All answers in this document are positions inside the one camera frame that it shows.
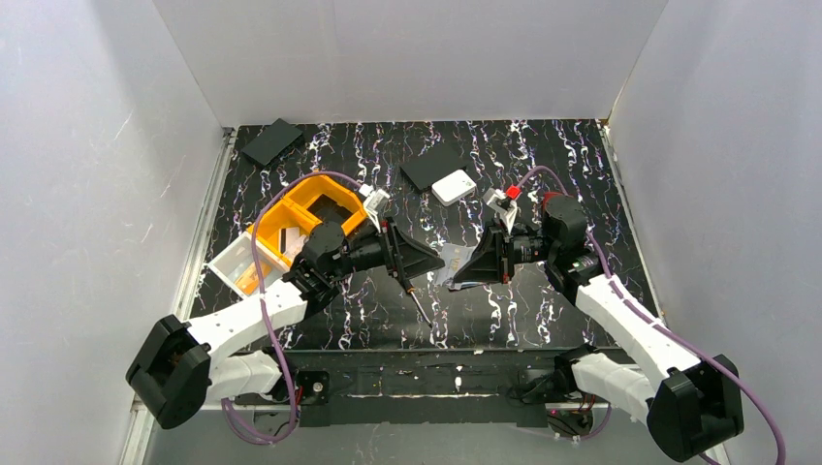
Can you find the red leather card holder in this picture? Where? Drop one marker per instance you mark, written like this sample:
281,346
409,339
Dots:
550,195

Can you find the yellow black screwdriver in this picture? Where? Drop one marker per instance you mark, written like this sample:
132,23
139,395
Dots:
419,305

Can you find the white patterned credit card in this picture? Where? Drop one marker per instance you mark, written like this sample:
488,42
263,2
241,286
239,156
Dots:
450,248

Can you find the black card in bin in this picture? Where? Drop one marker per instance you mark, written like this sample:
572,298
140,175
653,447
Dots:
327,209

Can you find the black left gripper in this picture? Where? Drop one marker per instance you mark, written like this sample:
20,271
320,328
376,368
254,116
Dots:
392,250

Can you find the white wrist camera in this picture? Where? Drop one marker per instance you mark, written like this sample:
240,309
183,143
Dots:
505,208
374,203

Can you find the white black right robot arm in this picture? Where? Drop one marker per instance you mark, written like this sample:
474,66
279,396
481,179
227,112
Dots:
689,404

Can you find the black flat pad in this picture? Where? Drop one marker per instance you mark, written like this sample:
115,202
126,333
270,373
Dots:
277,139

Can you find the white rectangular box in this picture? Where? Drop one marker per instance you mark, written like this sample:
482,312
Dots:
453,187

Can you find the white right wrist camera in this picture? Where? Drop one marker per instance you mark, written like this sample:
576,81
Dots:
505,208

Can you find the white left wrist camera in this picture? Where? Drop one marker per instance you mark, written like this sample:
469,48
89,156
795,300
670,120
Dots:
374,203

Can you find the white plastic bin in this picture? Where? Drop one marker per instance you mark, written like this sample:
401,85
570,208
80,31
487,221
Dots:
235,267

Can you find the black flat box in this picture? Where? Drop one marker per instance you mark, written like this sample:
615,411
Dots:
434,164

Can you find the grey card in bin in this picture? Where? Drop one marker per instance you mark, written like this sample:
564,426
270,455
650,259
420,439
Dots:
291,241

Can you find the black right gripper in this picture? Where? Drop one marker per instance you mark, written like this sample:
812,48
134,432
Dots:
504,253

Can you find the aluminium front rail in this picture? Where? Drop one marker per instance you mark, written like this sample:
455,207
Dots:
417,385

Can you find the aluminium rail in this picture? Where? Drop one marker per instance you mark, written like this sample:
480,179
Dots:
192,192
417,385

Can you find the yellow plastic bin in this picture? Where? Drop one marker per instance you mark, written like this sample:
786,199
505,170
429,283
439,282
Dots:
291,210

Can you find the aluminium left side rail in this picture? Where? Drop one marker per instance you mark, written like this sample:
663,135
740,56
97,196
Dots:
192,192

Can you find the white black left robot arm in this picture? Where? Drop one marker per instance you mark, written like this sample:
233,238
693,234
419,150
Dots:
215,338

